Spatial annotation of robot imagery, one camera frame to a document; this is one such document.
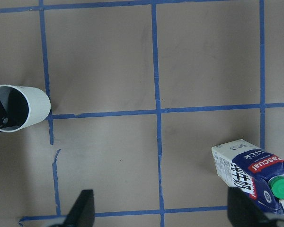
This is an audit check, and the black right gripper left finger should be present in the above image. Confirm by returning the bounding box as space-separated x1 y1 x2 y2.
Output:
47 189 95 227

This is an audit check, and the blue white milk carton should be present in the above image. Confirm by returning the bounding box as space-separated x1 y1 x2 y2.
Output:
212 140 284 215

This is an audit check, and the white ceramic mug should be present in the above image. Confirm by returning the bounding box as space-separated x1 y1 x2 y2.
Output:
0 85 51 132

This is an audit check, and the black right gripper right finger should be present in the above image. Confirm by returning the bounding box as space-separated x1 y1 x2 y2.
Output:
227 187 284 227

